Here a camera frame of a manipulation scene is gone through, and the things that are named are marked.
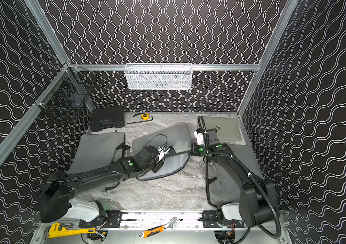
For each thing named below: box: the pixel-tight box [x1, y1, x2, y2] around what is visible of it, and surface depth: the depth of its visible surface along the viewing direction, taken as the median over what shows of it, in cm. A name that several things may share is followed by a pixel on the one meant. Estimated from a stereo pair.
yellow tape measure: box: [140, 112, 151, 120], surface depth 119 cm
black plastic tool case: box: [90, 106, 125, 132], surface depth 111 cm
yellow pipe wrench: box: [48, 222, 97, 239], surface depth 72 cm
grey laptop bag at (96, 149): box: [69, 132, 126, 173], surface depth 99 cm
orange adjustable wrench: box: [138, 216, 181, 239], surface depth 73 cm
